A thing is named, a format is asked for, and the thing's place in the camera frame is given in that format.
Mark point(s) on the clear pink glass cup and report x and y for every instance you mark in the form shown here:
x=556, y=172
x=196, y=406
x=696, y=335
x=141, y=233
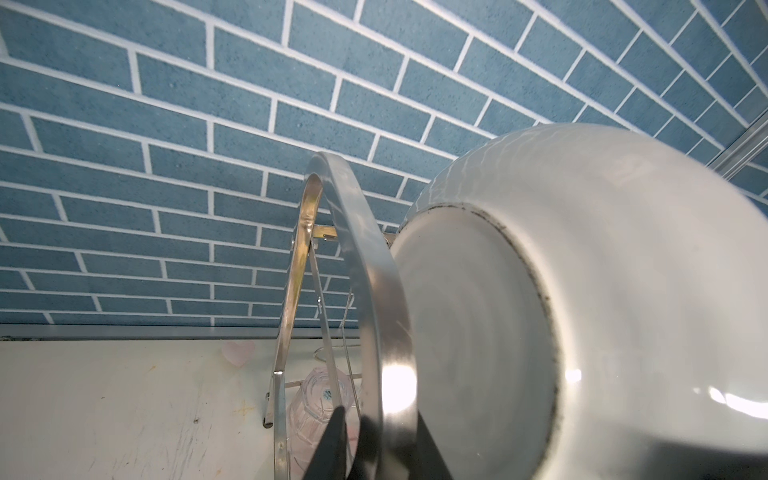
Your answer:
x=309, y=413

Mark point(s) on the aluminium corner frame post right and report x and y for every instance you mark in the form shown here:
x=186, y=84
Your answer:
x=743, y=150

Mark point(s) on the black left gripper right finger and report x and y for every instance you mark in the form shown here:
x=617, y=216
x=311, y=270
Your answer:
x=428, y=464

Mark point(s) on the white patterned large bowl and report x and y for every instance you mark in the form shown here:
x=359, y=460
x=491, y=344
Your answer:
x=588, y=303

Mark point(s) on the steel two-tier dish rack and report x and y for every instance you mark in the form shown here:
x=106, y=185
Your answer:
x=333, y=206

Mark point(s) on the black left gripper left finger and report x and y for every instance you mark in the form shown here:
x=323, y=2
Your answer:
x=329, y=462

